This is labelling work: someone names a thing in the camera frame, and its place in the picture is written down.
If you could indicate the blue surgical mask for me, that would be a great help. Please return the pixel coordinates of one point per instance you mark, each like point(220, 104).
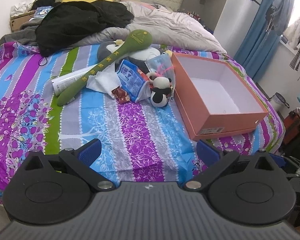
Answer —
point(163, 58)

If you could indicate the colourful striped bed sheet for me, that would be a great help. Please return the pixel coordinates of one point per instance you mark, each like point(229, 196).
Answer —
point(139, 142)

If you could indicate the small panda plush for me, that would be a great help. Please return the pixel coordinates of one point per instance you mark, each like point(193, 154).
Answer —
point(160, 90)

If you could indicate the red foil snack wrapper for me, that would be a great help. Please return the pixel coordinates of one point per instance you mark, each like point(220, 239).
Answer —
point(121, 95)

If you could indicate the white wardrobe cabinet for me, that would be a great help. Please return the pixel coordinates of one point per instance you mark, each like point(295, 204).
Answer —
point(215, 2)

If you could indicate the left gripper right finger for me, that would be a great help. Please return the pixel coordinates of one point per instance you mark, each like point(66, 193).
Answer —
point(218, 164)

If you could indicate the red bag on floor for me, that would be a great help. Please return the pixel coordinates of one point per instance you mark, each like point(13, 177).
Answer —
point(292, 126)

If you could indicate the cardboard box by bed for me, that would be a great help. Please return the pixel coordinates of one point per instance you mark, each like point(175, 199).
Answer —
point(17, 21)

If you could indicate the blue panda book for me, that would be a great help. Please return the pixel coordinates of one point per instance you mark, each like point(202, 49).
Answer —
point(41, 12)

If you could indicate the small lidded trash bin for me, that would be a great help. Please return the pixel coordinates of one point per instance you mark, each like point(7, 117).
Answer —
point(278, 102)

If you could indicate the blue printed plastic packet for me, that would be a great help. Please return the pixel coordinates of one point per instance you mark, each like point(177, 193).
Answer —
point(134, 81)

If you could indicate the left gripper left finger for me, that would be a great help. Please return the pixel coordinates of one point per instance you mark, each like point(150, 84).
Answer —
point(77, 163)

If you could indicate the black clothing pile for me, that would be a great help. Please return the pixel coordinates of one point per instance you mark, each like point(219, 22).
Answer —
point(70, 22)

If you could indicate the grey white penguin plush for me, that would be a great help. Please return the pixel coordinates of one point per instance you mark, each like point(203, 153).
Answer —
point(138, 58)

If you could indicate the grey quilt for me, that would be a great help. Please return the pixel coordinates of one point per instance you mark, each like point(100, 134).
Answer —
point(168, 28)

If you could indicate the orange cardboard box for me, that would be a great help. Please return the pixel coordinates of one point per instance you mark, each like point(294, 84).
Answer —
point(213, 100)

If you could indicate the green plush massage stick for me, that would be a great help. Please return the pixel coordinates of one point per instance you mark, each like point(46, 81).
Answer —
point(136, 40)

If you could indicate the blue curtain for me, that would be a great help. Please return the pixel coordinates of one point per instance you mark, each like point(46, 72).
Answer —
point(258, 46)

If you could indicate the hanging grey clothes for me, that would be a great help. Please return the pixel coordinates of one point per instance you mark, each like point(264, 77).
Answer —
point(278, 15)

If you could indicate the white rolled paper tube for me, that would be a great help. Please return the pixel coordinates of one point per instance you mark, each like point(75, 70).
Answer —
point(61, 83)

